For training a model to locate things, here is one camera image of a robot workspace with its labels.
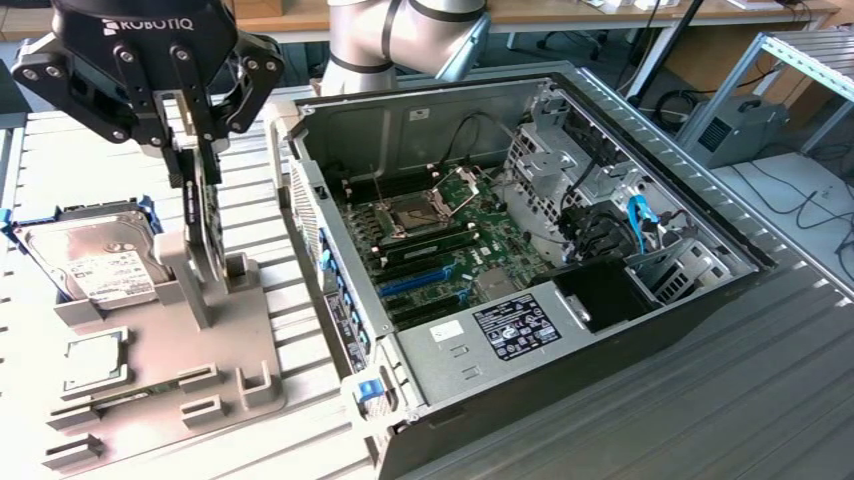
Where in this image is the silver disk bay cage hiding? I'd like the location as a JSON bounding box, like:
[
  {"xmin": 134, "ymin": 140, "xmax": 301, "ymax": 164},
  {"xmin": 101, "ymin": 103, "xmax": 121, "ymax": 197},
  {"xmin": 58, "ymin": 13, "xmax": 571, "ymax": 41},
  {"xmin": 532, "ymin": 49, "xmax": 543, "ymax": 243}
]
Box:
[{"xmin": 503, "ymin": 79, "xmax": 761, "ymax": 307}]

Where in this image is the brown cardboard box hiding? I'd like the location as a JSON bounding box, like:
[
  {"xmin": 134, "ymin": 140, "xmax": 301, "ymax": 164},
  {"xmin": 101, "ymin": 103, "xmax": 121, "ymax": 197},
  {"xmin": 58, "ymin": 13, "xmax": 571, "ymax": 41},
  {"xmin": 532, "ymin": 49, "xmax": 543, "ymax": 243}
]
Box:
[{"xmin": 233, "ymin": 0, "xmax": 285, "ymax": 19}]

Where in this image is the black floor cable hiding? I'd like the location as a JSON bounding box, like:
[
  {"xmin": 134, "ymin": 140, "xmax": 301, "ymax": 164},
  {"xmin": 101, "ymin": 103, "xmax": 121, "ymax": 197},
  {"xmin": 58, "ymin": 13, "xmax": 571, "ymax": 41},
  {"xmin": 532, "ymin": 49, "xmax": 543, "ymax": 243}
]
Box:
[{"xmin": 729, "ymin": 159, "xmax": 854, "ymax": 236}]

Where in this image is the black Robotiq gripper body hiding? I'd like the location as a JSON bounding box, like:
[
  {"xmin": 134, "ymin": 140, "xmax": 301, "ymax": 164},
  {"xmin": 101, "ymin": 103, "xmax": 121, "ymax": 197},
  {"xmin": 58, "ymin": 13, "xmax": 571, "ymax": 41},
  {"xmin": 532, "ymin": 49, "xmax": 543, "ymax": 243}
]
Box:
[{"xmin": 50, "ymin": 0, "xmax": 240, "ymax": 101}]

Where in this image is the grey plastic parts rack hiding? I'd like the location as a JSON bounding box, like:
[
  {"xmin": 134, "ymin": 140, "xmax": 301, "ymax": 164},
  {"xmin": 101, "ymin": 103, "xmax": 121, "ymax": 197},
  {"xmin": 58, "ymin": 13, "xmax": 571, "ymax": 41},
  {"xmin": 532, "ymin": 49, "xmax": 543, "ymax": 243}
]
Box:
[{"xmin": 40, "ymin": 229, "xmax": 288, "ymax": 476}]

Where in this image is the black office chair base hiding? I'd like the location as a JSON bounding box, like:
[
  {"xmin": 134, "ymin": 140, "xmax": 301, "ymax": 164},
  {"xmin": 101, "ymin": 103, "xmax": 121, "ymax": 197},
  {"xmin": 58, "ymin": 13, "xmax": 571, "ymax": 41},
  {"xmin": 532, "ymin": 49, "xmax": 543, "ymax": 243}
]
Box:
[{"xmin": 505, "ymin": 28, "xmax": 608, "ymax": 64}]

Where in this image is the grey control box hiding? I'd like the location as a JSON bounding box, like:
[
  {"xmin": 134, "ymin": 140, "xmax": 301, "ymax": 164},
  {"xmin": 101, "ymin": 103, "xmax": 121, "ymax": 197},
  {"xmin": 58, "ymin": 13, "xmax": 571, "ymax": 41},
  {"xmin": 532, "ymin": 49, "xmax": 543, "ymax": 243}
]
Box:
[{"xmin": 692, "ymin": 94, "xmax": 792, "ymax": 169}]

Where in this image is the blue SATA wire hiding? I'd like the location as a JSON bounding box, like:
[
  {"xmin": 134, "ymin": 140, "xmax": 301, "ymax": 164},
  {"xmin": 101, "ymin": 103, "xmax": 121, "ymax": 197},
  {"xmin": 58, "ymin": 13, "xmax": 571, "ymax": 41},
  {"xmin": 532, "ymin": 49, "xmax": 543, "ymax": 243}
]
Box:
[{"xmin": 624, "ymin": 193, "xmax": 653, "ymax": 257}]

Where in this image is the blue expansion slot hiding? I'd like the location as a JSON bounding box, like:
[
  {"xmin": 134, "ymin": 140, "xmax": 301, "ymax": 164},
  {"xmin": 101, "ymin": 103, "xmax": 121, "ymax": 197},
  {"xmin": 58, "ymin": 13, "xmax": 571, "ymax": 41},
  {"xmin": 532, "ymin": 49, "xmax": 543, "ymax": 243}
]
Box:
[{"xmin": 377, "ymin": 269, "xmax": 449, "ymax": 297}]

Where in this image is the wooden top desk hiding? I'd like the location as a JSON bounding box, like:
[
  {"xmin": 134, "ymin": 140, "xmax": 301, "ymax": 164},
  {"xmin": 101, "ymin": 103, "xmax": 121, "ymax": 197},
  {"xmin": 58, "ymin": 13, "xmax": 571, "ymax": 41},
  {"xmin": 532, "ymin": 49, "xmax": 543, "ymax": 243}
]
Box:
[
  {"xmin": 0, "ymin": 0, "xmax": 334, "ymax": 46},
  {"xmin": 485, "ymin": 0, "xmax": 842, "ymax": 101}
]

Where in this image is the silver chipset heatsink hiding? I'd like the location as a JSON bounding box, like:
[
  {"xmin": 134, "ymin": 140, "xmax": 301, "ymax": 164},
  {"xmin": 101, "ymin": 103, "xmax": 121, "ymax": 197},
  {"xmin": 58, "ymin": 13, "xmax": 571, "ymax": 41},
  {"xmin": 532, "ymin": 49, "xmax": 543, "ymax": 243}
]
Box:
[{"xmin": 476, "ymin": 269, "xmax": 528, "ymax": 301}]

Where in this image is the silver hard disk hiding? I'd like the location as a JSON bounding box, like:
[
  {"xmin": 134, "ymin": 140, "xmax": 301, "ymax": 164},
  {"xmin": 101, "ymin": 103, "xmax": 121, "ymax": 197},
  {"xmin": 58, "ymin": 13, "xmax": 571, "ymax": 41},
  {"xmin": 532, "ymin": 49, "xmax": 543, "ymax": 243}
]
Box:
[{"xmin": 12, "ymin": 209, "xmax": 172, "ymax": 311}]

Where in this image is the black plastic shroud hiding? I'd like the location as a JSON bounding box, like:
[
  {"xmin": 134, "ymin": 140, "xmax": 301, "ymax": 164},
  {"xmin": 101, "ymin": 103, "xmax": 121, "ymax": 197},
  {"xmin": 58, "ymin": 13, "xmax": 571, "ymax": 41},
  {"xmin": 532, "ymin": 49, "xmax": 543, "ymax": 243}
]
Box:
[{"xmin": 551, "ymin": 257, "xmax": 663, "ymax": 335}]

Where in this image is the CPU socket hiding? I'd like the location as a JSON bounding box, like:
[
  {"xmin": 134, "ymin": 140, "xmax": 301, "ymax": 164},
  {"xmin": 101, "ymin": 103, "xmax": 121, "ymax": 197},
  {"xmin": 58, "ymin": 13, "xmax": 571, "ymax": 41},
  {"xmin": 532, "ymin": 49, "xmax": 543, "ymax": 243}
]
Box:
[{"xmin": 372, "ymin": 192, "xmax": 445, "ymax": 236}]

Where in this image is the black wire bundle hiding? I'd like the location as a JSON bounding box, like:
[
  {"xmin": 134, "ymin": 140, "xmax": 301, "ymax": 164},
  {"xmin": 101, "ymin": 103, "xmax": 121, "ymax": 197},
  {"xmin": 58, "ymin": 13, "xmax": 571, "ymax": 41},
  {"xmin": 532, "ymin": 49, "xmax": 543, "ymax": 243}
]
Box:
[{"xmin": 556, "ymin": 203, "xmax": 632, "ymax": 262}]

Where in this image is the green loose RAM stick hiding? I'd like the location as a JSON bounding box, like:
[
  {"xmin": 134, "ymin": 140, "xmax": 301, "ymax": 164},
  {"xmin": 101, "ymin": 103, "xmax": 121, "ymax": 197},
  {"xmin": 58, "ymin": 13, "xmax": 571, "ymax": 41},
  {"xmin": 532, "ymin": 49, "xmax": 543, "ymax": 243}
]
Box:
[{"xmin": 89, "ymin": 383, "xmax": 182, "ymax": 407}]

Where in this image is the graphics card with black fan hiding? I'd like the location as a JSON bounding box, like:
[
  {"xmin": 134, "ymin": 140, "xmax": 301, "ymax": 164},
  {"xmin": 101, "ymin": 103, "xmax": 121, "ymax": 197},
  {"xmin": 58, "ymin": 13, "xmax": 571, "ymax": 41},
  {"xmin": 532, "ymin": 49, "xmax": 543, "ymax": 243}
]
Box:
[{"xmin": 162, "ymin": 92, "xmax": 228, "ymax": 297}]

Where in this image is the green Dell motherboard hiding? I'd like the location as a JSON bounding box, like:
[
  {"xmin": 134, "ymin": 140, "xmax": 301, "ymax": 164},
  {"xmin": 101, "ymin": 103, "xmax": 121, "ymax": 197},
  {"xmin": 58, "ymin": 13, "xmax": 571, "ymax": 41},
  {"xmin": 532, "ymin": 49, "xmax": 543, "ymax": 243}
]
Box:
[{"xmin": 336, "ymin": 162, "xmax": 572, "ymax": 332}]

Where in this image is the installed RAM stick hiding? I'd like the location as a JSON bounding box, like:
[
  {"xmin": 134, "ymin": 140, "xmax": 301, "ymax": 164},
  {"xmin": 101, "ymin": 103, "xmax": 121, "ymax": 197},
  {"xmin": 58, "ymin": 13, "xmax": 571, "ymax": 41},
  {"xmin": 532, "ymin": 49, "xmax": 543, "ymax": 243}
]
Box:
[{"xmin": 380, "ymin": 235, "xmax": 481, "ymax": 267}]

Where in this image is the open grey PC case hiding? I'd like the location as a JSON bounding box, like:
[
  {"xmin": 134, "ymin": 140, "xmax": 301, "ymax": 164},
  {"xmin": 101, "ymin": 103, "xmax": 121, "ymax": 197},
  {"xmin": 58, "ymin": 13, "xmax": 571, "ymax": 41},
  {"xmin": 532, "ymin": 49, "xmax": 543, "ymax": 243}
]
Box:
[{"xmin": 261, "ymin": 59, "xmax": 779, "ymax": 480}]

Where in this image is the aluminium slat table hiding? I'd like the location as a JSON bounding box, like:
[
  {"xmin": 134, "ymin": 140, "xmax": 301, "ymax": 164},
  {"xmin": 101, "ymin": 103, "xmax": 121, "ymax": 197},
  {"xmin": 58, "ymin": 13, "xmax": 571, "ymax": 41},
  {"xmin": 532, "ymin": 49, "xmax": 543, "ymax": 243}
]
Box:
[{"xmin": 672, "ymin": 27, "xmax": 854, "ymax": 166}]

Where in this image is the black looped wire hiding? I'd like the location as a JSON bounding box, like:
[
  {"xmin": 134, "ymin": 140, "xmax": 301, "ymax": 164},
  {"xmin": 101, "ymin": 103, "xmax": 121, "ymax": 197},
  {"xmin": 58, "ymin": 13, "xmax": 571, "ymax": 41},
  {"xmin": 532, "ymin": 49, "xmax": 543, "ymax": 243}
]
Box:
[{"xmin": 444, "ymin": 112, "xmax": 516, "ymax": 162}]

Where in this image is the silver power supply unit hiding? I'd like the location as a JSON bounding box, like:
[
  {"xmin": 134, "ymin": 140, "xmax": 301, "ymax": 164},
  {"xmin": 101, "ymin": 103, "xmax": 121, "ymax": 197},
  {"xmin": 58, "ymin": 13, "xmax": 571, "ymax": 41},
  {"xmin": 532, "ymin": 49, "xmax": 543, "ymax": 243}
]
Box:
[{"xmin": 391, "ymin": 279, "xmax": 583, "ymax": 409}]

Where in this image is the silver CPU chip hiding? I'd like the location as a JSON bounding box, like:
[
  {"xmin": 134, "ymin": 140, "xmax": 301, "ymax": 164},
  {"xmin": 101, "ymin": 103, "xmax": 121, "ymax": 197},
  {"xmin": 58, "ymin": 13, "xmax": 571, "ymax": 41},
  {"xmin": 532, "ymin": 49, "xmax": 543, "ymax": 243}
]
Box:
[{"xmin": 62, "ymin": 333, "xmax": 129, "ymax": 394}]

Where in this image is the long black expansion slot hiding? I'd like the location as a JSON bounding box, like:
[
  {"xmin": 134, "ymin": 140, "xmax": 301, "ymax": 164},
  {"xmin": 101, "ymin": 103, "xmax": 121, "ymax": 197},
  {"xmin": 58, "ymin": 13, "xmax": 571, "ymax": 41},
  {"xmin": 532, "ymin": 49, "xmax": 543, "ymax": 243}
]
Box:
[
  {"xmin": 377, "ymin": 257, "xmax": 459, "ymax": 282},
  {"xmin": 385, "ymin": 292, "xmax": 465, "ymax": 314},
  {"xmin": 392, "ymin": 302, "xmax": 468, "ymax": 326}
]

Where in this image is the metal socket cover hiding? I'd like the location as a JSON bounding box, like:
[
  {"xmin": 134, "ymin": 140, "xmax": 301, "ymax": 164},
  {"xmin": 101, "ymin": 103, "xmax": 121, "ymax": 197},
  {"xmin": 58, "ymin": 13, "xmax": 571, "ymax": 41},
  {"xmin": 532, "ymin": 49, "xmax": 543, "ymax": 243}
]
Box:
[{"xmin": 429, "ymin": 167, "xmax": 481, "ymax": 217}]

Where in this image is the blue plastic disk caddy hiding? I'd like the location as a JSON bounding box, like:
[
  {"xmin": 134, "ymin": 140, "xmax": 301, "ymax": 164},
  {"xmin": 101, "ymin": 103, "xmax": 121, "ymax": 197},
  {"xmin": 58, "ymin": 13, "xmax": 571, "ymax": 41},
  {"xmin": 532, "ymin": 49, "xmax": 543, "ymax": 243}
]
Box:
[{"xmin": 0, "ymin": 194, "xmax": 165, "ymax": 241}]

